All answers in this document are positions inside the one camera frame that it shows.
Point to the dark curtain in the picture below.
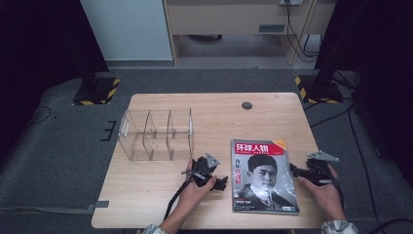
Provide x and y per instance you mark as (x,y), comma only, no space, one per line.
(35,65)
(383,81)

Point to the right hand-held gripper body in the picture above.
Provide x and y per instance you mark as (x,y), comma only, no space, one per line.
(316,172)

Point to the round dark table grommet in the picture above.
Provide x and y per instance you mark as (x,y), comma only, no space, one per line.
(246,105)

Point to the grey tape strip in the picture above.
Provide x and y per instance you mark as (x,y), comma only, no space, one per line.
(100,204)

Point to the person's right hand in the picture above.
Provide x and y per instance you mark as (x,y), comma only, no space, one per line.
(324,198)

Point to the black stand with striped base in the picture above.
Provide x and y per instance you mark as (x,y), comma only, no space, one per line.
(95,92)
(319,89)

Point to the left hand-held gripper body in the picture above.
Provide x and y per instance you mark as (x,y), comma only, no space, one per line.
(203,170)

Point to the clear acrylic file rack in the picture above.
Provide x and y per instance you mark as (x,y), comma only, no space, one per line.
(156,136)

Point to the person's left hand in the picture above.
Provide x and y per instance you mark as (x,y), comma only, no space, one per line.
(191,196)

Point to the beige wooden desk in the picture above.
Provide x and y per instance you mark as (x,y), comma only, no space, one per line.
(227,19)

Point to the magazine with portrait cover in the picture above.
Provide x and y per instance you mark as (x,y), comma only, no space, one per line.
(264,177)

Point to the white power strip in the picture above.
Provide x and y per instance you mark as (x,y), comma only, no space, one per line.
(291,2)

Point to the white panel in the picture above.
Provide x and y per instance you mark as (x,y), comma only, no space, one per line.
(126,29)

